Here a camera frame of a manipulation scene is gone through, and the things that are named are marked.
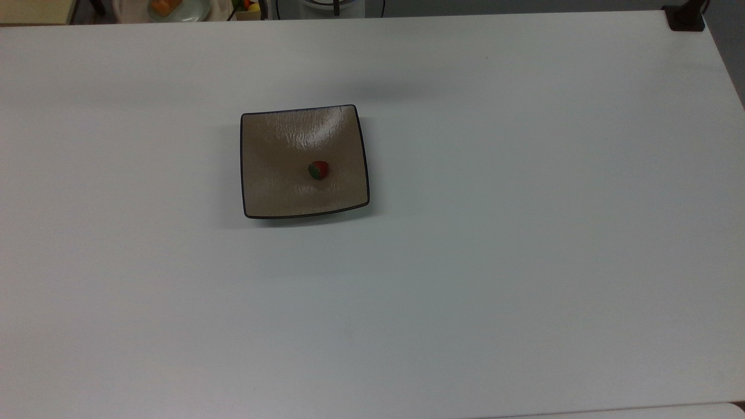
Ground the light wooden table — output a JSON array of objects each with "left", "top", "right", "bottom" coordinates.
[{"left": 0, "top": 0, "right": 78, "bottom": 26}]

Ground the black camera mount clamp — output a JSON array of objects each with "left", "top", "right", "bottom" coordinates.
[{"left": 662, "top": 0, "right": 707, "bottom": 32}]

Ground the square brown ceramic plate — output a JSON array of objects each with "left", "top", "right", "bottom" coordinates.
[{"left": 240, "top": 104, "right": 371, "bottom": 220}]

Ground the yellow box of items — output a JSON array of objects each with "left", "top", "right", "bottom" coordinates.
[{"left": 232, "top": 0, "right": 262, "bottom": 22}]

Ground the clear plate with food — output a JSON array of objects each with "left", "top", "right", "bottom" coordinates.
[{"left": 147, "top": 0, "right": 211, "bottom": 23}]

